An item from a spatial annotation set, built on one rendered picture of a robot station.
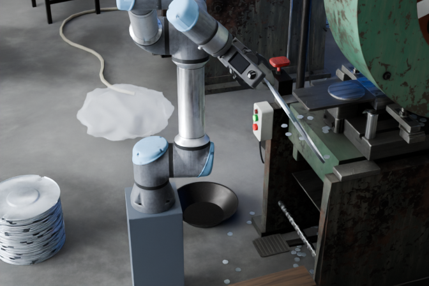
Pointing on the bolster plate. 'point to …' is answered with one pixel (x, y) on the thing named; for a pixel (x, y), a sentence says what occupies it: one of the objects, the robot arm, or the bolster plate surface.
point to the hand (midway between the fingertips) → (270, 85)
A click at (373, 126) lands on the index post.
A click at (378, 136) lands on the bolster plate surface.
